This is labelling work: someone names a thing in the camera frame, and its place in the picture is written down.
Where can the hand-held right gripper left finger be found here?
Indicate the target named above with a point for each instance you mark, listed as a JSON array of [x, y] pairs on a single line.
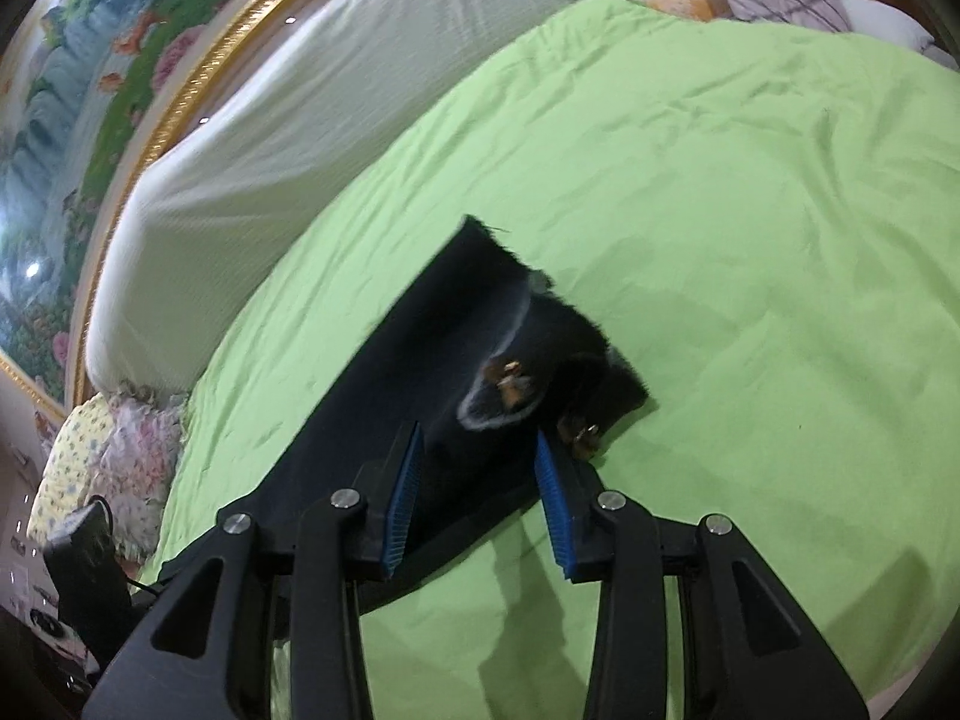
[[397, 510]]

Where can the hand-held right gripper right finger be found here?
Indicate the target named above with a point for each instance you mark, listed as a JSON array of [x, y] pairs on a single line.
[[556, 517]]

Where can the black pants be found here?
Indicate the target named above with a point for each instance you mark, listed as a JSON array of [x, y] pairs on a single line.
[[442, 420]]

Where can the floral pillow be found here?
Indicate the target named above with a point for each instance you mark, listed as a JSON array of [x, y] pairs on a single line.
[[112, 457]]

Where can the green bed sheet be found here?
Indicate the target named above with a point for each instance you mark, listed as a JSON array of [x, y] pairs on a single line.
[[600, 277]]

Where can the white padded headboard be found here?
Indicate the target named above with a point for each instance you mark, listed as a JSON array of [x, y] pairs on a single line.
[[300, 135]]

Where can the gold framed landscape painting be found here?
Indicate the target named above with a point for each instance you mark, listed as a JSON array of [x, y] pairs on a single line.
[[112, 90]]

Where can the white pillow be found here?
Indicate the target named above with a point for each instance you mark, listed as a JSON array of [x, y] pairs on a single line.
[[889, 22]]

